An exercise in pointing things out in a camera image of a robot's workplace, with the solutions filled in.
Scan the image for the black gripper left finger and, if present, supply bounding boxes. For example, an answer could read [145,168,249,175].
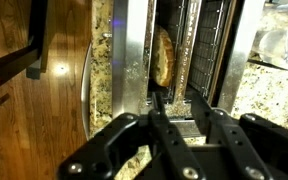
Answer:
[149,93,206,180]

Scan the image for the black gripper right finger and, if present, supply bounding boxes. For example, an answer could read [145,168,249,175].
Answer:
[191,93,273,180]

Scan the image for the bread slice with brown crust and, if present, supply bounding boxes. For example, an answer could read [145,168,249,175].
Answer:
[150,25,175,87]

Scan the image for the stainless steel two-slot toaster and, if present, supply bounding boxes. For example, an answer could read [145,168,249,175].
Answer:
[111,0,267,121]

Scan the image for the black tripod stand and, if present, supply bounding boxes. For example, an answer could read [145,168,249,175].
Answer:
[0,0,49,98]

